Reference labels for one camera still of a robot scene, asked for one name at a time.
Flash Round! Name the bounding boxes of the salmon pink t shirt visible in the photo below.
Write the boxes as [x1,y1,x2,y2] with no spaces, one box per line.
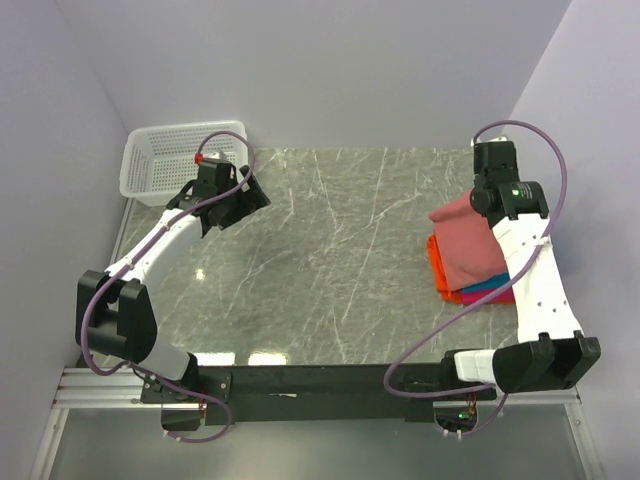
[428,191,507,290]

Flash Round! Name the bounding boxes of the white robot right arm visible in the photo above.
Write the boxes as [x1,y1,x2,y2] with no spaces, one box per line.
[438,140,601,399]

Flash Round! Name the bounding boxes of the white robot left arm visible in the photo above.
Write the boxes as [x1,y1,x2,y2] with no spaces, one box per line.
[75,156,270,402]

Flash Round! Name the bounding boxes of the white perforated plastic basket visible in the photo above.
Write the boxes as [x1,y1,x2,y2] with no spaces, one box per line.
[119,120,248,207]

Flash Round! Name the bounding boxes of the blue folded t shirt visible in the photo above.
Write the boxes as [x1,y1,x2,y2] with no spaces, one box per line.
[461,273,510,294]

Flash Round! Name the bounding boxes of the magenta folded t shirt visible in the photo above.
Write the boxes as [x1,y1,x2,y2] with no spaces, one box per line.
[459,286,516,307]

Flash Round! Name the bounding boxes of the orange folded t shirt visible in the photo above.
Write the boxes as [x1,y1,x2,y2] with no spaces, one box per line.
[426,234,462,304]

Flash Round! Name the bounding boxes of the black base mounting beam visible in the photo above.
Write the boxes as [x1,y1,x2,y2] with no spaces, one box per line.
[140,360,481,431]

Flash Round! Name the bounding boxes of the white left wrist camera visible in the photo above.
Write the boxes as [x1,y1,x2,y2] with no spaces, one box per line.
[194,151,229,165]

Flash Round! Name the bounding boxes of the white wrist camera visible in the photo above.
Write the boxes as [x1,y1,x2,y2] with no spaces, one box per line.
[470,135,509,148]
[194,151,229,165]

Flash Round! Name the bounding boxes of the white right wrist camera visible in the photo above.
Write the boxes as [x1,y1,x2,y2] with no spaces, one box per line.
[470,135,509,148]

